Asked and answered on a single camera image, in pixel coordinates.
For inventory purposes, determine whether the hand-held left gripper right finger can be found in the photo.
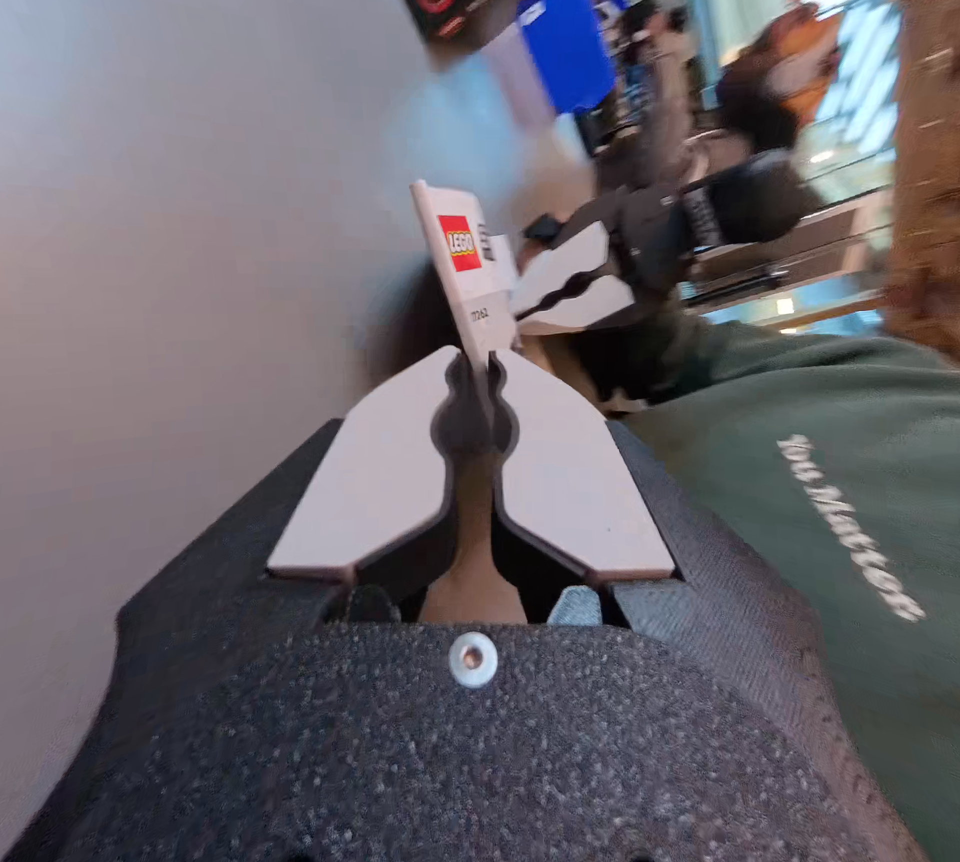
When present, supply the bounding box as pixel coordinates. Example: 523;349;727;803
487;348;678;589

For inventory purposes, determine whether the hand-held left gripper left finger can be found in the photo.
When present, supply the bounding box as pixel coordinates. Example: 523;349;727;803
266;344;481;584

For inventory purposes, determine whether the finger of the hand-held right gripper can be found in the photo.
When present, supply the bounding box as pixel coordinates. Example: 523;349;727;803
513;275;640;338
516;221;614;306

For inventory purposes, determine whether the white card with red label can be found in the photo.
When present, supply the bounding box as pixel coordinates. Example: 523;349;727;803
409;179;520;372

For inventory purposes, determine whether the blue plastic bin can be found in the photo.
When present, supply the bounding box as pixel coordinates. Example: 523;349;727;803
516;0;618;115

